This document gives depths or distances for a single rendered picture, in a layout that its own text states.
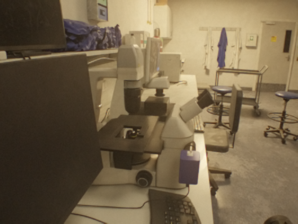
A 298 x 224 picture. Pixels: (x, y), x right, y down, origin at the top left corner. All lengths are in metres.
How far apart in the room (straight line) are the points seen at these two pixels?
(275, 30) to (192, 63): 2.53
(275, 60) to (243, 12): 1.67
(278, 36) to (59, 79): 6.75
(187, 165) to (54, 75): 0.45
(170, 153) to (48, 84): 0.50
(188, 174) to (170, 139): 0.15
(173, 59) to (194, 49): 3.54
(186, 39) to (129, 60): 5.86
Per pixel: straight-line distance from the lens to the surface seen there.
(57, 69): 0.47
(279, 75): 7.11
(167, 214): 0.74
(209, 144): 1.87
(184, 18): 6.63
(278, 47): 7.00
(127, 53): 0.76
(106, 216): 0.77
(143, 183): 0.82
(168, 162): 0.80
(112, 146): 0.75
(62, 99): 0.48
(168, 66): 3.09
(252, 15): 6.86
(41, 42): 1.01
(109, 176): 0.88
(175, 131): 0.74
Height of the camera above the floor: 1.29
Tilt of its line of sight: 18 degrees down
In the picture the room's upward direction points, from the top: straight up
